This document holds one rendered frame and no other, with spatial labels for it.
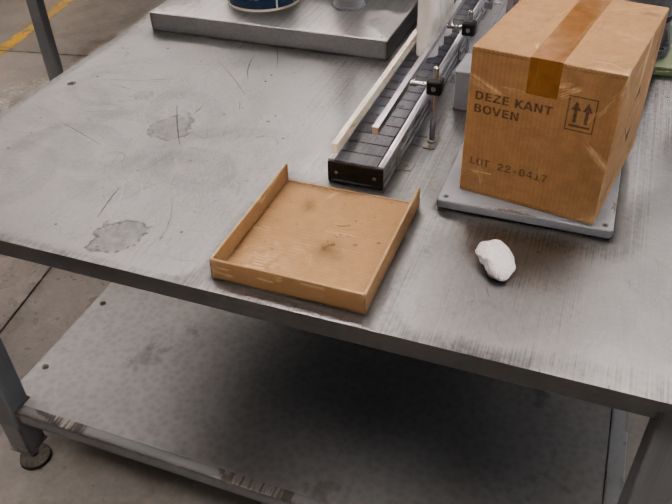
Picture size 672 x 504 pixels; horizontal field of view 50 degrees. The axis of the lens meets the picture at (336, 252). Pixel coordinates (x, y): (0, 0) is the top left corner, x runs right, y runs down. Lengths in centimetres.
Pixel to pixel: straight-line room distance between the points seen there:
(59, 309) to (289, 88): 117
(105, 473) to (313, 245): 102
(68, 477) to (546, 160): 142
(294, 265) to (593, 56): 56
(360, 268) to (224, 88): 73
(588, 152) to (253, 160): 64
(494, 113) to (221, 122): 63
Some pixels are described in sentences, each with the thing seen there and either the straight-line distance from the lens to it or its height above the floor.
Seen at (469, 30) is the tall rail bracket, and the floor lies 96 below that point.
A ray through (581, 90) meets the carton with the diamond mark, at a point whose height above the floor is 108.
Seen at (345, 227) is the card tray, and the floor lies 83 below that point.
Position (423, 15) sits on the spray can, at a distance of 170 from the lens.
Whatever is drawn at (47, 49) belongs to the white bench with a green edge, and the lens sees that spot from 340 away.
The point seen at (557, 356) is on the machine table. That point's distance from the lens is 107.
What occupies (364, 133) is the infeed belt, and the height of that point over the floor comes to 88.
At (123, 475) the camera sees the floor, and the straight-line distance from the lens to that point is 201.
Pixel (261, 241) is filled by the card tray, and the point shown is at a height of 83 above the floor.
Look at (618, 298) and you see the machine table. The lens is 119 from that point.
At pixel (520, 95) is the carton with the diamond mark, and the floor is 105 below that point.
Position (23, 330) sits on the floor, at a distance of 248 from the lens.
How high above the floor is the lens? 159
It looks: 39 degrees down
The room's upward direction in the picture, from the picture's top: 2 degrees counter-clockwise
